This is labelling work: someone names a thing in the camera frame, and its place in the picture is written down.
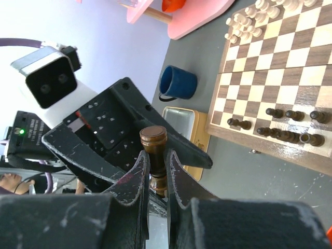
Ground pink three-tier shelf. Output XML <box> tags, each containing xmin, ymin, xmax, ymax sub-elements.
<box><xmin>118</xmin><ymin>1</ymin><xmax>234</xmax><ymax>40</ymax></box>

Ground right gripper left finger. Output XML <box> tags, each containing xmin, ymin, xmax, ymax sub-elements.
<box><xmin>1</xmin><ymin>151</ymin><xmax>150</xmax><ymax>248</ymax></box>

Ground square metal tin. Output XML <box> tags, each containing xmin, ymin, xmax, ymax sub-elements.
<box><xmin>162</xmin><ymin>106</ymin><xmax>208</xmax><ymax>182</ymax></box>

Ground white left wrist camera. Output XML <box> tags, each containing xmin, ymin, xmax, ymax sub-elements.
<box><xmin>10</xmin><ymin>46</ymin><xmax>97</xmax><ymax>128</ymax></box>

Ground white king chess piece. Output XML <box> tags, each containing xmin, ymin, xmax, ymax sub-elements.
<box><xmin>282</xmin><ymin>0</ymin><xmax>299</xmax><ymax>11</ymax></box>

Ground dark chess piece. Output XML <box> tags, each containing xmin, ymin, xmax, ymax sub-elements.
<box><xmin>227</xmin><ymin>118</ymin><xmax>252</xmax><ymax>130</ymax></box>
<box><xmin>285</xmin><ymin>110</ymin><xmax>305</xmax><ymax>121</ymax></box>
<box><xmin>256</xmin><ymin>127</ymin><xmax>281</xmax><ymax>138</ymax></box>
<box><xmin>266</xmin><ymin>108</ymin><xmax>284</xmax><ymax>118</ymax></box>
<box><xmin>140</xmin><ymin>126</ymin><xmax>168</xmax><ymax>198</ymax></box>
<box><xmin>310</xmin><ymin>110</ymin><xmax>330</xmax><ymax>124</ymax></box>
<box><xmin>299</xmin><ymin>133</ymin><xmax>325</xmax><ymax>147</ymax></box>

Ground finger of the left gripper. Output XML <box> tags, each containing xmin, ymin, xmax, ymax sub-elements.
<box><xmin>108</xmin><ymin>82</ymin><xmax>213</xmax><ymax>169</ymax></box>
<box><xmin>42</xmin><ymin>123</ymin><xmax>124</xmax><ymax>187</ymax></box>

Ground wooden chess board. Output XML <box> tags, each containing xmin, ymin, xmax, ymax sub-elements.
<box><xmin>206</xmin><ymin>1</ymin><xmax>331</xmax><ymax>175</ymax></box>

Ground orange bowl under shelf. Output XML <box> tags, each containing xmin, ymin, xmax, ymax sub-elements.
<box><xmin>161</xmin><ymin>0</ymin><xmax>186</xmax><ymax>13</ymax></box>

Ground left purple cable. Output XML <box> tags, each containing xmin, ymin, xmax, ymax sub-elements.
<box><xmin>0</xmin><ymin>38</ymin><xmax>42</xmax><ymax>49</ymax></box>

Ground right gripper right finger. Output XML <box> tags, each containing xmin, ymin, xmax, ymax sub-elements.
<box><xmin>166</xmin><ymin>150</ymin><xmax>331</xmax><ymax>248</ymax></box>

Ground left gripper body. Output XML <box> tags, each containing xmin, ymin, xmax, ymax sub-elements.
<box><xmin>63</xmin><ymin>77</ymin><xmax>143</xmax><ymax>174</ymax></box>

